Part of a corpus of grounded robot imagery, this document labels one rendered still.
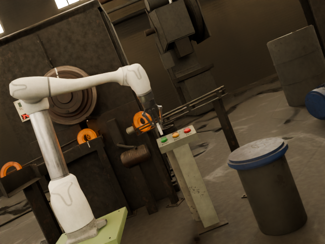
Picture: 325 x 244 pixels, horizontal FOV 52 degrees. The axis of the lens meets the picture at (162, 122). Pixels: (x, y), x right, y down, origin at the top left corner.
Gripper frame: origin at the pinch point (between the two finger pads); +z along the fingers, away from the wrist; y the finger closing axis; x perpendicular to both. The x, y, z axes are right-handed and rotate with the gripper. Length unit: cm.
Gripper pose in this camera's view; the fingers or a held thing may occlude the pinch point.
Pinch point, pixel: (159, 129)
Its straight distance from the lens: 198.3
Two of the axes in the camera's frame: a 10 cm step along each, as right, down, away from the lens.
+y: -9.3, 3.8, 0.2
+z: 3.5, 8.3, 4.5
